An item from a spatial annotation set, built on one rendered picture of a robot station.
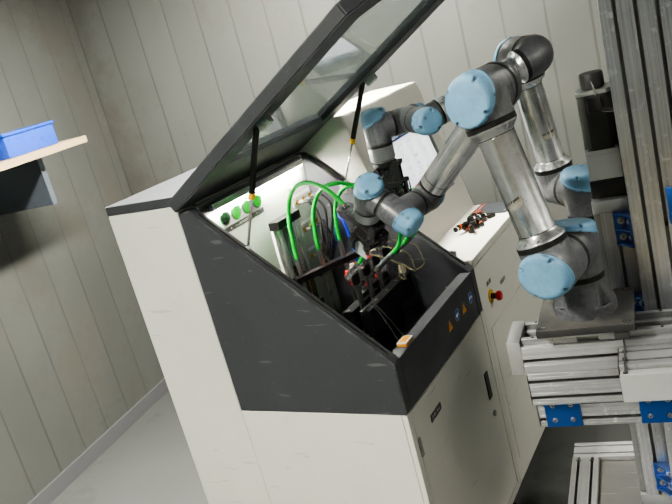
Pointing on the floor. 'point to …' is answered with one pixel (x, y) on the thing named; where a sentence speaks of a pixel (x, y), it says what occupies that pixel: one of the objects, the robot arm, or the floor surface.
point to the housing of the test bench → (187, 344)
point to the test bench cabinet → (345, 456)
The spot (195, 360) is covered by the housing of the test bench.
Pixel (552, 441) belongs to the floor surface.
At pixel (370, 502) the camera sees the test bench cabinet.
